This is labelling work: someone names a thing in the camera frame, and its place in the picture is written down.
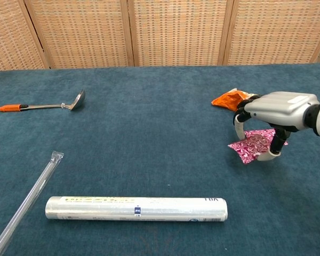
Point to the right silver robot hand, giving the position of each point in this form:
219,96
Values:
280,108

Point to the pink paper square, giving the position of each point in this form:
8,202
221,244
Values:
258,133
248,150

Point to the teal felt table cloth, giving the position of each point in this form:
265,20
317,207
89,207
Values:
149,133

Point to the crumpled orange snack wrapper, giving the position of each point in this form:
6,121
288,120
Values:
226,101

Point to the long clear wrapped tube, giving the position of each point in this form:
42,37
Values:
42,176

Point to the white cling film roll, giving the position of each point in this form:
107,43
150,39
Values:
122,209

